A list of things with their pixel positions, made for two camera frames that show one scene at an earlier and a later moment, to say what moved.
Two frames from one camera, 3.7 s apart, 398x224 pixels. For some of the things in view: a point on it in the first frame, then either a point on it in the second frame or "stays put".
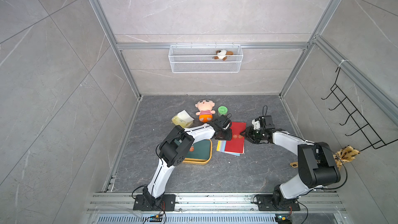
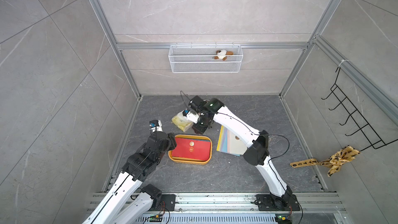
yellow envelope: (218, 146) stays put
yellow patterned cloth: (344, 154) stays put
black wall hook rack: (366, 129) stays put
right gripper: (247, 134) -> (199, 129)
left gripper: (229, 135) -> (170, 140)
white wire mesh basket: (221, 57) stays put
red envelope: (236, 144) -> (192, 149)
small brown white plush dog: (223, 52) stays put
